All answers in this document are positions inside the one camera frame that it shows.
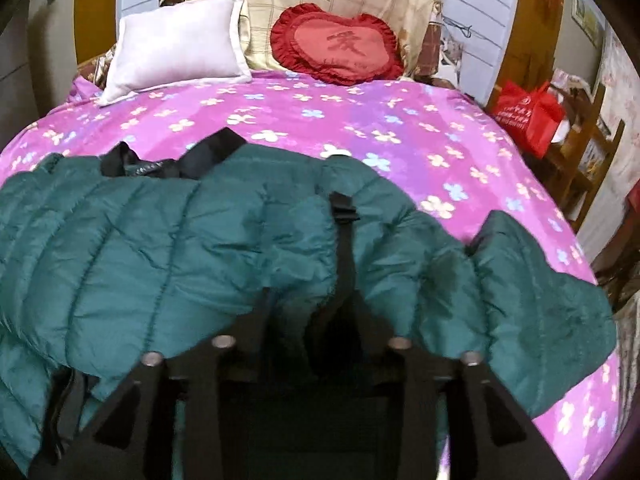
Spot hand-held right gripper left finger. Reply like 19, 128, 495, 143
30, 287, 275, 480

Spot purple floral bedsheet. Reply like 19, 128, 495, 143
0, 70, 626, 480

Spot white pillow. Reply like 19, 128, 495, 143
95, 0, 253, 107

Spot wooden shelf rack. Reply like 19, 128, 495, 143
542, 72, 626, 233

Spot red heart-shaped pillow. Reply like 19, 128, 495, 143
270, 3, 405, 86

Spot green puffer jacket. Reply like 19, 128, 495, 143
0, 127, 618, 476

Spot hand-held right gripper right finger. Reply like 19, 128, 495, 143
310, 290, 572, 480

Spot red shopping bag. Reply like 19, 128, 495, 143
489, 80, 566, 158

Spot white slatted headboard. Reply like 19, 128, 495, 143
117, 0, 523, 106

